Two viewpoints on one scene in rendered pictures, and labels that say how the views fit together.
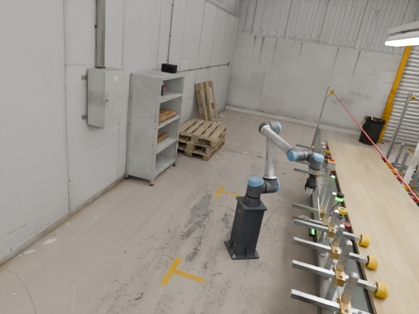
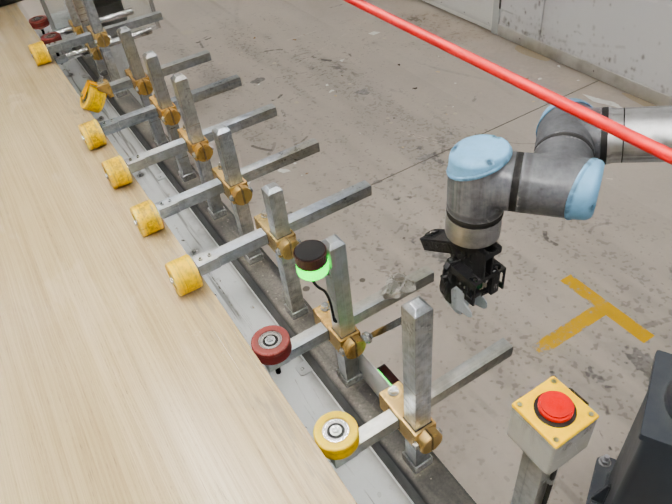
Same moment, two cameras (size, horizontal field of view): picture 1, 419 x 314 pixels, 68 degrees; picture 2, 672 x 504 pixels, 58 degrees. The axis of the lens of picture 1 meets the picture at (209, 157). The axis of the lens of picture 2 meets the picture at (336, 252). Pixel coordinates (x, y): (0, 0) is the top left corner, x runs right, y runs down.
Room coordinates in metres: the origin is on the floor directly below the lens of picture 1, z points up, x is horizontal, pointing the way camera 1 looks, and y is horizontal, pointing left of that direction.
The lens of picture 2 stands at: (2.86, -1.55, 1.86)
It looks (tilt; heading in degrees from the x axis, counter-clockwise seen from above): 43 degrees down; 140
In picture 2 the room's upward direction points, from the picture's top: 7 degrees counter-clockwise
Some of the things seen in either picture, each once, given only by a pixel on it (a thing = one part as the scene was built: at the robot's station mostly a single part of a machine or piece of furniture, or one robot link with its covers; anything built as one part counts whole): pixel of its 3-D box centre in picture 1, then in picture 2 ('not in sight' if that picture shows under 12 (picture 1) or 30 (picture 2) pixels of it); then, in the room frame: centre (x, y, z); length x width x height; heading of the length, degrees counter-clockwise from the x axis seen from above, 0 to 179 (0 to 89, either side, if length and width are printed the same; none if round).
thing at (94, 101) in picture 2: not in sight; (92, 99); (0.93, -0.89, 0.93); 0.09 x 0.08 x 0.09; 77
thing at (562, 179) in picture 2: (307, 156); (556, 182); (2.54, -0.84, 1.29); 0.12 x 0.12 x 0.09; 27
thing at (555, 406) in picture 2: not in sight; (555, 408); (2.72, -1.13, 1.22); 0.04 x 0.04 x 0.02
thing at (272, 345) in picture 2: (344, 229); (274, 355); (2.15, -1.15, 0.85); 0.08 x 0.08 x 0.11
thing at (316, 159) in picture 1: (317, 161); (479, 180); (2.45, -0.89, 1.29); 0.10 x 0.09 x 0.12; 27
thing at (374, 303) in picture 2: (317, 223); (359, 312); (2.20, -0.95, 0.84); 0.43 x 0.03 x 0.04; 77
